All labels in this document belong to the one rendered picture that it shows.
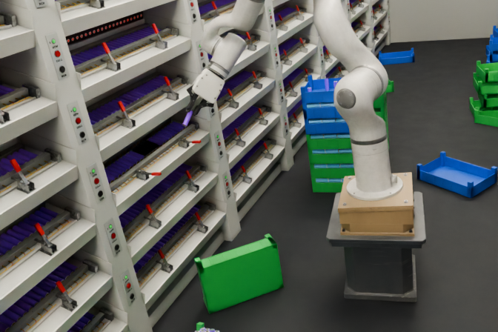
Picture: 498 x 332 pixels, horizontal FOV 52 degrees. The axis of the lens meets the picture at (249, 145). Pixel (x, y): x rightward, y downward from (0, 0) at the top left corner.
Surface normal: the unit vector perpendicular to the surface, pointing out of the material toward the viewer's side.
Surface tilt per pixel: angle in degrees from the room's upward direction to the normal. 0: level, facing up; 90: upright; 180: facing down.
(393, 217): 90
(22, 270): 17
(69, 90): 90
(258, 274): 90
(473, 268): 0
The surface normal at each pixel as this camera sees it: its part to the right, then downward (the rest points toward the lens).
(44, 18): 0.89, 0.04
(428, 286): -0.15, -0.91
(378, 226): -0.25, 0.41
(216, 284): 0.33, 0.32
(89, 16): 0.90, 0.30
